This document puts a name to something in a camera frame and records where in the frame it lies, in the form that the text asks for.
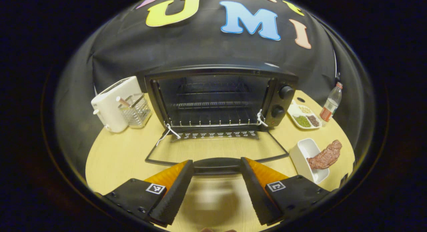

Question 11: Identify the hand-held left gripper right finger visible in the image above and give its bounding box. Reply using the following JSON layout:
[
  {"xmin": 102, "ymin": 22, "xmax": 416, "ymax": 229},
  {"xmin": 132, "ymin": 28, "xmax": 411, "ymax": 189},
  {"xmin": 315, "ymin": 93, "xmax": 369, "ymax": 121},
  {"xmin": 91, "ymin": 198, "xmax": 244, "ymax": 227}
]
[{"xmin": 240, "ymin": 157, "xmax": 331, "ymax": 226}]

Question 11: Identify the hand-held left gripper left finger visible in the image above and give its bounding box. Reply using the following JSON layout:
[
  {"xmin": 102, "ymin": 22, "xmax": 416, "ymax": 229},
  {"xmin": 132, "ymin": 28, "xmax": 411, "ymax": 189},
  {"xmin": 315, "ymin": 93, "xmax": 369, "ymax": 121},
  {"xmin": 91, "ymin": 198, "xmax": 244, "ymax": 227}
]
[{"xmin": 100, "ymin": 160, "xmax": 195, "ymax": 227}]

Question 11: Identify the brown meat piece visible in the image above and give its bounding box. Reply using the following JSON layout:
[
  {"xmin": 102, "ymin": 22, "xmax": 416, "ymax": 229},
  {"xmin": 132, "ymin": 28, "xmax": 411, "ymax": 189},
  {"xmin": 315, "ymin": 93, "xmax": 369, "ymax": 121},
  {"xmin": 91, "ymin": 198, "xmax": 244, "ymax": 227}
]
[{"xmin": 307, "ymin": 140, "xmax": 343, "ymax": 170}]

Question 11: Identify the black electric oven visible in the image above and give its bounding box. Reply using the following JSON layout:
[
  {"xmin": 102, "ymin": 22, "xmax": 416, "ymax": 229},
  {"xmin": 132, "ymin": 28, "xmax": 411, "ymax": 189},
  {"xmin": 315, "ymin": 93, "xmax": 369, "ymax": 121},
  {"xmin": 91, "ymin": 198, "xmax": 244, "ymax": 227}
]
[{"xmin": 144, "ymin": 65, "xmax": 299, "ymax": 176}]

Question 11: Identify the white rectangular dish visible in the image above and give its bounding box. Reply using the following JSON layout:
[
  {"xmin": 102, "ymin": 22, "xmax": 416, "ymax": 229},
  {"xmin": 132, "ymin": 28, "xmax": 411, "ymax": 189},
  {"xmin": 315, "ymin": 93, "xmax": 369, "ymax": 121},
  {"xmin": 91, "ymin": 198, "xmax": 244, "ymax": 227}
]
[{"xmin": 289, "ymin": 138, "xmax": 330, "ymax": 184}]

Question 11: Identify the white divided bean dish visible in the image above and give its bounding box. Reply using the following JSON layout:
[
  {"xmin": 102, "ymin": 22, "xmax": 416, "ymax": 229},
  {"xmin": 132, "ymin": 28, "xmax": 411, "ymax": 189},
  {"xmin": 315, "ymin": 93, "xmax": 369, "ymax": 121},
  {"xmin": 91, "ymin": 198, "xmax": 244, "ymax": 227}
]
[{"xmin": 287, "ymin": 100, "xmax": 323, "ymax": 130}]

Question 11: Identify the white toaster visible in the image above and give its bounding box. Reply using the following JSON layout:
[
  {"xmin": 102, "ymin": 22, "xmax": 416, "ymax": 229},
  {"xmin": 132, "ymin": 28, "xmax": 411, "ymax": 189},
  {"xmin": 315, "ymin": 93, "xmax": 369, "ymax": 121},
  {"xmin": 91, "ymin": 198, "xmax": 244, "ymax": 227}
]
[{"xmin": 91, "ymin": 76, "xmax": 143, "ymax": 133}]

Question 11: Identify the clear plastic bottle red label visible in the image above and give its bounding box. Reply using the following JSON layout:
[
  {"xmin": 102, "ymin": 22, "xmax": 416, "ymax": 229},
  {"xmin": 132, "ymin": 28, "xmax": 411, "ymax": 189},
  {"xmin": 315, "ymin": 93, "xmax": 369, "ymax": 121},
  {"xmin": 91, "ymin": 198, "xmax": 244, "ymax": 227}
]
[{"xmin": 320, "ymin": 81, "xmax": 344, "ymax": 123}]

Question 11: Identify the black backdrop cloth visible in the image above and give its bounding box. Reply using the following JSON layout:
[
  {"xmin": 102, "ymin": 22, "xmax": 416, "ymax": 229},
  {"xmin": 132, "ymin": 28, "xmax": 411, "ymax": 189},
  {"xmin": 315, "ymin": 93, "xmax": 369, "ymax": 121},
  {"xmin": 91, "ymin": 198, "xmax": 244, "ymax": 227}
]
[{"xmin": 55, "ymin": 0, "xmax": 376, "ymax": 179}]

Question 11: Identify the white oven door string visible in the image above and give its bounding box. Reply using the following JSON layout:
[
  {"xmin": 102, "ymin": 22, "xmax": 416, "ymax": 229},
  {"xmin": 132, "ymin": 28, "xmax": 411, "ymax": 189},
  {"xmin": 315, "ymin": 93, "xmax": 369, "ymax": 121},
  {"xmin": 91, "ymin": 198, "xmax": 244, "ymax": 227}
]
[
  {"xmin": 256, "ymin": 109, "xmax": 269, "ymax": 128},
  {"xmin": 156, "ymin": 123, "xmax": 181, "ymax": 146}
]

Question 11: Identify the clear wire utensil holder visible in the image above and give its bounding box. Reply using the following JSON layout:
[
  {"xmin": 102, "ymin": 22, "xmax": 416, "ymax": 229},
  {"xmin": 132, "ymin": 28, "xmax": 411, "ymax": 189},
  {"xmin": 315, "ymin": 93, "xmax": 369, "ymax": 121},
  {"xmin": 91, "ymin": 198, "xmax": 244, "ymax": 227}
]
[{"xmin": 117, "ymin": 93, "xmax": 152, "ymax": 129}]

